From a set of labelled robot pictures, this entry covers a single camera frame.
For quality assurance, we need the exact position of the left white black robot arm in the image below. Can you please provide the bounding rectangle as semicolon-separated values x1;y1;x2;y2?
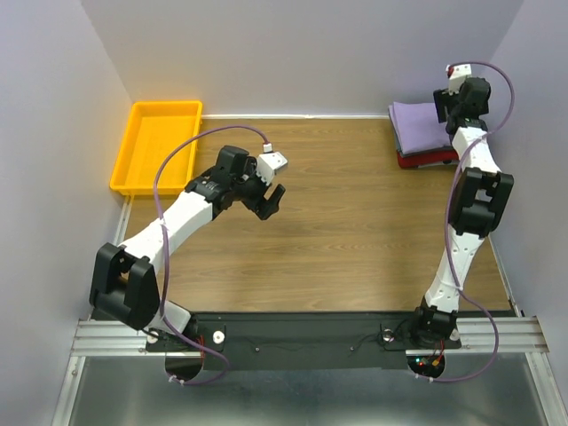
89;146;288;350

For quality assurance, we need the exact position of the purple cable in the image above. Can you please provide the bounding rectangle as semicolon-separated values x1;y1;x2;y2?
153;126;276;388
414;60;517;385

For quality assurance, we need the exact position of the yellow plastic bin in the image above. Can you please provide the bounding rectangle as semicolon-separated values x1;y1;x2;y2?
109;100;202;196

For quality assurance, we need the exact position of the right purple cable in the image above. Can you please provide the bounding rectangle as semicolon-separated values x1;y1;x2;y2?
414;60;517;385

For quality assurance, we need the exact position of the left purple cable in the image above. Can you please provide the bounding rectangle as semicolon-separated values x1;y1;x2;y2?
153;126;276;388

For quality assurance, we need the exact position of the folded teal t shirt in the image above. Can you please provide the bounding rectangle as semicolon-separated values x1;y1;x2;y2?
394;133;454;157

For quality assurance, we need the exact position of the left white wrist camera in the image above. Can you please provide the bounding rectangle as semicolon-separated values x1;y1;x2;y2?
256;152;288;185

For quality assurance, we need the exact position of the folded red t shirt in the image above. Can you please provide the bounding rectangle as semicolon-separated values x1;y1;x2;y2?
397;151;459;169

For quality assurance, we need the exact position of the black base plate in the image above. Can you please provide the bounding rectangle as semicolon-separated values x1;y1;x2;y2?
146;312;461;378

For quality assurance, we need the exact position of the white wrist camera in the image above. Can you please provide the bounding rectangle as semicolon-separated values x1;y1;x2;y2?
256;152;288;185
446;63;471;95

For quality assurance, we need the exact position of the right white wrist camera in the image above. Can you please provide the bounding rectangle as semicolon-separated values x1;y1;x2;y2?
446;63;471;95

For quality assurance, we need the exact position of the purple t shirt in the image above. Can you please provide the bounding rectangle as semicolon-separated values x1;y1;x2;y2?
389;102;451;152

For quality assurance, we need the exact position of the aluminium frame rail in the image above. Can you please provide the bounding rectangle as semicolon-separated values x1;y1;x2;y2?
52;194;551;426

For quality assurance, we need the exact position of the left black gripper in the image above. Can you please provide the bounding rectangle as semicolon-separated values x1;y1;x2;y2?
232;157;285;220

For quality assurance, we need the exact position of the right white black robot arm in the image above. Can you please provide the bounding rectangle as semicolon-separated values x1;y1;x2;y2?
408;77;514;346

